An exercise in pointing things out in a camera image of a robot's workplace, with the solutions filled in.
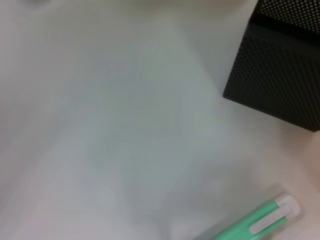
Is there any green toothbrush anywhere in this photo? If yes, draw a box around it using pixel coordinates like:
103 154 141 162
197 194 301 240

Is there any black mesh pen holder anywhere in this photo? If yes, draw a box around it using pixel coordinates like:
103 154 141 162
222 0 320 133

